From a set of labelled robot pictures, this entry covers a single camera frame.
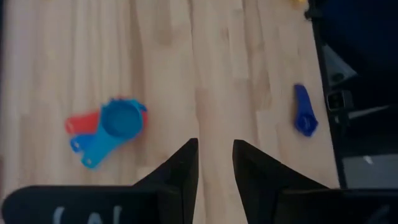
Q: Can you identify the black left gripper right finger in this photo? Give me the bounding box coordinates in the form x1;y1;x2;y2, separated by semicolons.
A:
233;139;398;224

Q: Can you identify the black aluminium table frame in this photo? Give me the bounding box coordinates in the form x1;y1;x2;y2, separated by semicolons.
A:
306;0;398;191

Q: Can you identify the small black camera box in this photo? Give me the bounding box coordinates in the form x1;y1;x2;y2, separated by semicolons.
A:
325;89;354;112

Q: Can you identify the dark blue measuring cup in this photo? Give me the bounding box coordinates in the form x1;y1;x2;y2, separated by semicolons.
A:
294;83;319;138

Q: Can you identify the light blue measuring cup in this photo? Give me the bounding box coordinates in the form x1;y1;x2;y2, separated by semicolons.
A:
81;98;147;170

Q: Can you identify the yellow measuring cup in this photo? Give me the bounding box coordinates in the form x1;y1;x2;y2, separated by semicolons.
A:
288;0;309;9

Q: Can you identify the medium blue measuring cup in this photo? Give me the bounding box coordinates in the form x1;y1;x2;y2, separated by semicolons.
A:
70;133;94;154

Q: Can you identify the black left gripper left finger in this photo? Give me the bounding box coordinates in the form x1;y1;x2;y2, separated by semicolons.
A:
1;138;200;224

